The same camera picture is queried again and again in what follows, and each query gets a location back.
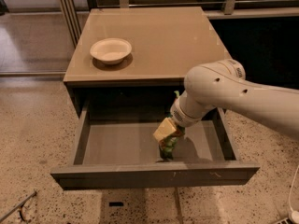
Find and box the floor outlet cover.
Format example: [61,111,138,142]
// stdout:
[109,202,124,207]

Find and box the grey drawer cabinet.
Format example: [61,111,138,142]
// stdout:
[64,7,231,116]

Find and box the open grey top drawer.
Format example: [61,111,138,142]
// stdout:
[50,105,259,189]

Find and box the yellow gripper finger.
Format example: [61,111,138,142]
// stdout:
[153,118,177,142]

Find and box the white cable with plug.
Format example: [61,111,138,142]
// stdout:
[287,165,299,224]

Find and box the white paper bowl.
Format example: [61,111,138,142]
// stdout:
[90,38,132,65]

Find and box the green rice chip bag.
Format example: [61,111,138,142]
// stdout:
[158,90,186,161]

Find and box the metal rod on floor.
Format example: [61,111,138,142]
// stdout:
[0,190,37,223]

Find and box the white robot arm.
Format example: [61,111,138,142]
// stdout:
[153,59,299,143]

